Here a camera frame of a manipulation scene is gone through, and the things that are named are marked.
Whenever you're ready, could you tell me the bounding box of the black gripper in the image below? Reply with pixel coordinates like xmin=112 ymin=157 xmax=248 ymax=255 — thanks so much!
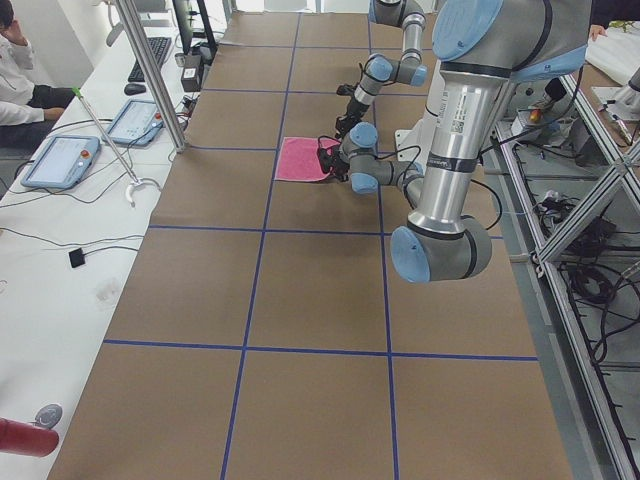
xmin=334 ymin=97 xmax=371 ymax=139
xmin=329 ymin=147 xmax=350 ymax=182

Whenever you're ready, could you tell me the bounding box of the pink towel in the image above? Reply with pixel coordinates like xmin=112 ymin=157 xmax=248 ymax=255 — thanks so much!
xmin=275 ymin=137 xmax=337 ymax=182

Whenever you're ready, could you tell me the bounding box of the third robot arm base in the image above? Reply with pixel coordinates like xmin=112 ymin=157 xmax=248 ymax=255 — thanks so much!
xmin=592 ymin=71 xmax=639 ymax=146

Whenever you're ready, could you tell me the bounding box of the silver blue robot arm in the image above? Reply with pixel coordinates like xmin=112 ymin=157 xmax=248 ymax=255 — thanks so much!
xmin=318 ymin=1 xmax=592 ymax=283
xmin=335 ymin=0 xmax=428 ymax=139

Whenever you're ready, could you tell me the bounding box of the black box with label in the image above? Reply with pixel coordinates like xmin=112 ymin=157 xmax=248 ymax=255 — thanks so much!
xmin=181 ymin=55 xmax=204 ymax=93

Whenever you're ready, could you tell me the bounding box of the black monitor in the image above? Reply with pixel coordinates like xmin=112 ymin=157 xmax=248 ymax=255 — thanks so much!
xmin=172 ymin=0 xmax=218 ymax=58

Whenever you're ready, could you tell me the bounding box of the black keyboard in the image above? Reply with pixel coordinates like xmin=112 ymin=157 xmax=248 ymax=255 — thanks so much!
xmin=127 ymin=36 xmax=174 ymax=84

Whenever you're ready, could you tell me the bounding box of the far blue teach pendant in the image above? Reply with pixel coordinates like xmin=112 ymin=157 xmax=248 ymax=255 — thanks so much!
xmin=106 ymin=99 xmax=164 ymax=147

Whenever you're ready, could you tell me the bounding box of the blue teach pendant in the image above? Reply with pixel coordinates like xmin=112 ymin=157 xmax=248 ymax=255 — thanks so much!
xmin=106 ymin=99 xmax=164 ymax=147
xmin=21 ymin=135 xmax=101 ymax=189

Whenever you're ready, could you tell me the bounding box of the long reacher grabber stick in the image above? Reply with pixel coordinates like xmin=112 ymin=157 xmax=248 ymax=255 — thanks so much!
xmin=72 ymin=87 xmax=161 ymax=208

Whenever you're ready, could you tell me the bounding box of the black computer mouse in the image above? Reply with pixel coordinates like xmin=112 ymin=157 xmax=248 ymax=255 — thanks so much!
xmin=123 ymin=82 xmax=147 ymax=96

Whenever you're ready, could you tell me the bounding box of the near blue teach pendant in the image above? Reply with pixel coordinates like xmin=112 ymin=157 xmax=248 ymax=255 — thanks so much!
xmin=21 ymin=135 xmax=101 ymax=189

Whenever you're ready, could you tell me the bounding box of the small black square pad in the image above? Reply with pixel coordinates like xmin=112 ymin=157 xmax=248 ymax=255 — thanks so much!
xmin=68 ymin=247 xmax=86 ymax=269

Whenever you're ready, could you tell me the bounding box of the seated person in white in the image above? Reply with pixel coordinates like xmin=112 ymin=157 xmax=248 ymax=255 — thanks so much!
xmin=0 ymin=0 xmax=76 ymax=149

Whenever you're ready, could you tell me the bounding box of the round silver lid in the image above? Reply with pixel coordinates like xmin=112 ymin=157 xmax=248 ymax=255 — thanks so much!
xmin=33 ymin=403 xmax=63 ymax=430

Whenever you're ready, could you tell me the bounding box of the red bottle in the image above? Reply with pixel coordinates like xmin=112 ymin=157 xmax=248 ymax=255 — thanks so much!
xmin=0 ymin=418 xmax=59 ymax=458

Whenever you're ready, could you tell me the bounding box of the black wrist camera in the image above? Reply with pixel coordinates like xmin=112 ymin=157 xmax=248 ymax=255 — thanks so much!
xmin=316 ymin=148 xmax=334 ymax=175
xmin=336 ymin=84 xmax=355 ymax=96

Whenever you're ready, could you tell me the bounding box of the aluminium frame post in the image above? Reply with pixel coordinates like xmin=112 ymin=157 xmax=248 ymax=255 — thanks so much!
xmin=114 ymin=0 xmax=186 ymax=153

